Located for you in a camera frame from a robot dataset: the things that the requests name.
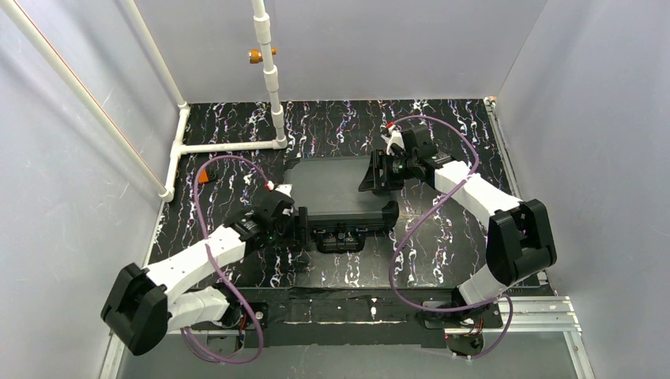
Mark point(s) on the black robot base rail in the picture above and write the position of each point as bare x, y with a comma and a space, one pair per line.
302, 316

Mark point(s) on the white pvc pipe frame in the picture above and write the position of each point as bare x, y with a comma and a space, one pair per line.
109, 62

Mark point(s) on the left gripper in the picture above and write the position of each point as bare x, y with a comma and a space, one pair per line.
303, 225

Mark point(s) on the orange black small clip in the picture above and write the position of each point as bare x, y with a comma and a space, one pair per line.
207, 176

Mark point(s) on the orange knob on pipe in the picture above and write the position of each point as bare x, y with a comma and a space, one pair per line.
255, 56

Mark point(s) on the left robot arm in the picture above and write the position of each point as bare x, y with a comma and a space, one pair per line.
193, 267

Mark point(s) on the black poker set case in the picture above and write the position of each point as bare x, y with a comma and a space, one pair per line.
339, 216

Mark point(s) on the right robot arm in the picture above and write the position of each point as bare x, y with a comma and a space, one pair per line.
520, 242

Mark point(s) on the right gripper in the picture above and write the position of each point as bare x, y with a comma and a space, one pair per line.
385, 170

